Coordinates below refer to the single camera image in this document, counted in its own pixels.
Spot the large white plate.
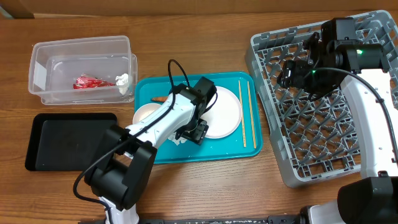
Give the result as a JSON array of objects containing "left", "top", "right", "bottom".
[{"left": 201, "top": 86, "right": 242, "bottom": 139}]

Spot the white tissue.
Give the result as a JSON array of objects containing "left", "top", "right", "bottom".
[
  {"left": 168, "top": 133, "right": 187, "bottom": 146},
  {"left": 115, "top": 73, "right": 129, "bottom": 95}
]

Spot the red snack wrapper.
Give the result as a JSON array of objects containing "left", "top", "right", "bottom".
[{"left": 73, "top": 74, "right": 114, "bottom": 89}]

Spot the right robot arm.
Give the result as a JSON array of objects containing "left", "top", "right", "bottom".
[{"left": 277, "top": 17, "right": 397, "bottom": 223}]

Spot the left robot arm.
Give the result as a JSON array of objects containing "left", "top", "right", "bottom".
[{"left": 73, "top": 77, "right": 217, "bottom": 223}]

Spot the grey dishwasher rack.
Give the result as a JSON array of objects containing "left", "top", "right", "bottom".
[{"left": 246, "top": 10, "right": 397, "bottom": 188}]

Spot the teal serving tray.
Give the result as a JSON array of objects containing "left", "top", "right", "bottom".
[{"left": 133, "top": 72, "right": 264, "bottom": 165}]

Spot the orange carrot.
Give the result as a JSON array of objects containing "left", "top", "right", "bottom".
[{"left": 151, "top": 96, "right": 168, "bottom": 103}]

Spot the white bowl with food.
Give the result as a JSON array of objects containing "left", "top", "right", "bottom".
[{"left": 132, "top": 103, "right": 161, "bottom": 124}]

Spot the left wooden chopstick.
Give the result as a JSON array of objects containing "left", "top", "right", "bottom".
[{"left": 238, "top": 80, "right": 246, "bottom": 147}]

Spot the wooden chopstick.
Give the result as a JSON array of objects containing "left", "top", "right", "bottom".
[
  {"left": 238, "top": 80, "right": 246, "bottom": 147},
  {"left": 247, "top": 81, "right": 257, "bottom": 148}
]

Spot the right wooden chopstick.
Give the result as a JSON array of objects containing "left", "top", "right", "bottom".
[{"left": 247, "top": 81, "right": 257, "bottom": 148}]

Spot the clear plastic bin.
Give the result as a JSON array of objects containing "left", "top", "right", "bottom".
[{"left": 28, "top": 35, "right": 137, "bottom": 105}]

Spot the black plastic tray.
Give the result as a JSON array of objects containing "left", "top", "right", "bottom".
[{"left": 25, "top": 113, "right": 118, "bottom": 171}]

